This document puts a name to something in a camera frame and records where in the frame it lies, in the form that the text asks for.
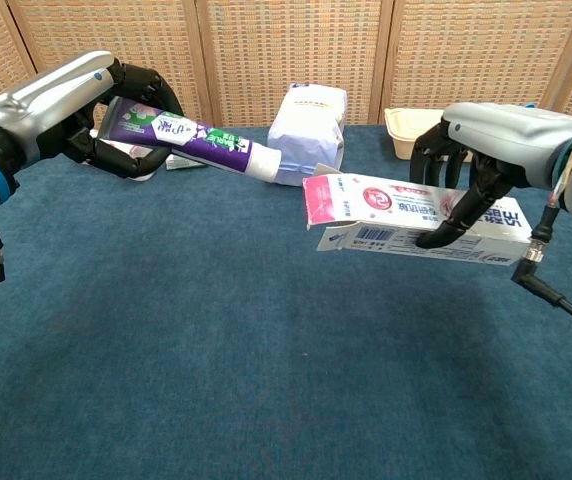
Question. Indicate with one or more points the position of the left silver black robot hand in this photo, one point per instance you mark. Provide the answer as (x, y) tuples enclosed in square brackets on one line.
[(51, 105)]

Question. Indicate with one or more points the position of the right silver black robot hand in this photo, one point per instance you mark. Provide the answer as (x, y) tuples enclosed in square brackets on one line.
[(511, 140)]

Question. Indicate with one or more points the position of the purple toothpaste tube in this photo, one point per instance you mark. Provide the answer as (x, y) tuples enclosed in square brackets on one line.
[(181, 135)]

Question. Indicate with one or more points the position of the white pink toothpaste box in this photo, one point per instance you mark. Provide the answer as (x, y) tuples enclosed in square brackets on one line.
[(366, 200)]

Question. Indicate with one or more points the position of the plastic bottle pink label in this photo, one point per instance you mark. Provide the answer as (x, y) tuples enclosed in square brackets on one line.
[(123, 148)]

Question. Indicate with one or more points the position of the beige lidded food container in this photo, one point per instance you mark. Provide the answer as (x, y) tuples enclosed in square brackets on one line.
[(401, 130)]

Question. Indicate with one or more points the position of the small green carton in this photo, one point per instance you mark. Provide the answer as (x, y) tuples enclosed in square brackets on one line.
[(181, 164)]

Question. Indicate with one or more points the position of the white paper bag package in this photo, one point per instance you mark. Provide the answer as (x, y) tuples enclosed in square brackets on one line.
[(311, 120)]

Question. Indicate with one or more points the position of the woven bamboo folding screen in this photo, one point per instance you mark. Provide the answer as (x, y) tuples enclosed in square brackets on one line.
[(266, 50)]

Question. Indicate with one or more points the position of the teal table mat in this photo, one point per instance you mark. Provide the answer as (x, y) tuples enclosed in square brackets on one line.
[(216, 350)]

